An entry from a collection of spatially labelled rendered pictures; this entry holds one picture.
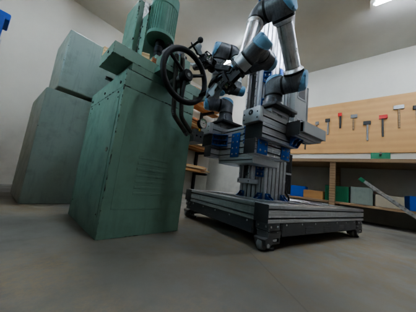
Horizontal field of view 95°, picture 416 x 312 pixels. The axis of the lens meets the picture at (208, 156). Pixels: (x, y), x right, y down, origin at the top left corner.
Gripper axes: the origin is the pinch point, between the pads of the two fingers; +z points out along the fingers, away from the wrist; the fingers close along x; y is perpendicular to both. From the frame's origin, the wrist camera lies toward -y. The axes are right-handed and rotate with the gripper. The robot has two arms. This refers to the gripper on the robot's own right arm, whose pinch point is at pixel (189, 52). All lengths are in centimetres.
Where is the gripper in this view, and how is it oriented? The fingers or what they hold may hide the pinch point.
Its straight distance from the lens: 137.2
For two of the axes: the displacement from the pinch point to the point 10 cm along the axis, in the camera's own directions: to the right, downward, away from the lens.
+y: 7.2, -0.7, -6.9
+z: -6.9, -1.9, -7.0
